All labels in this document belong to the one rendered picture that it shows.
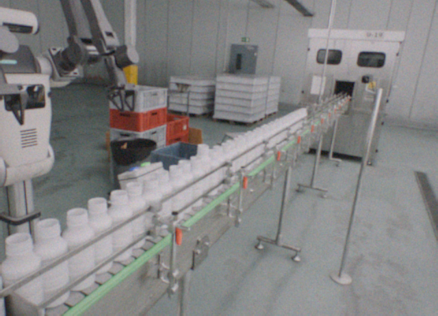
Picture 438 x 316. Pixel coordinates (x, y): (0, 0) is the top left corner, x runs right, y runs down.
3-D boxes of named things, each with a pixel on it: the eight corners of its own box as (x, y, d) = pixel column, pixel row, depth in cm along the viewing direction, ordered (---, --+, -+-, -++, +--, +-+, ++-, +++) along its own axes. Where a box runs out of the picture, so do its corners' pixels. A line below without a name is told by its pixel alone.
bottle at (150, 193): (139, 229, 92) (139, 174, 88) (161, 229, 93) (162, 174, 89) (137, 241, 86) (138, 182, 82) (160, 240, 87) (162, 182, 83)
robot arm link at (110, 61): (111, 58, 123) (99, 57, 118) (124, 52, 120) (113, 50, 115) (116, 76, 123) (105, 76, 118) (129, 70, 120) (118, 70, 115)
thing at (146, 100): (140, 112, 344) (141, 91, 338) (107, 107, 356) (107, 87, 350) (167, 106, 400) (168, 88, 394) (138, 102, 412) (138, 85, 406)
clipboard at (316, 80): (323, 95, 545) (326, 75, 537) (309, 94, 555) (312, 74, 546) (324, 95, 548) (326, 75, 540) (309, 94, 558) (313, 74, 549)
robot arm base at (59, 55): (46, 48, 126) (59, 77, 126) (59, 38, 122) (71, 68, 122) (66, 50, 133) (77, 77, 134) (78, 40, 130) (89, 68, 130)
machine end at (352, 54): (376, 167, 532) (405, 31, 476) (291, 151, 588) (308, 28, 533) (376, 148, 672) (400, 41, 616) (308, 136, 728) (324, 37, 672)
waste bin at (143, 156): (136, 216, 308) (137, 151, 291) (100, 204, 326) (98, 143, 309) (164, 200, 348) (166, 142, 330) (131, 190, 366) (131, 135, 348)
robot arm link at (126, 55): (111, 42, 123) (93, 40, 115) (133, 30, 118) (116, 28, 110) (121, 72, 124) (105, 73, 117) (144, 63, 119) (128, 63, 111)
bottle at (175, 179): (160, 220, 98) (162, 168, 93) (168, 212, 103) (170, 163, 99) (179, 224, 97) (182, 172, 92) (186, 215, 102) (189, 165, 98)
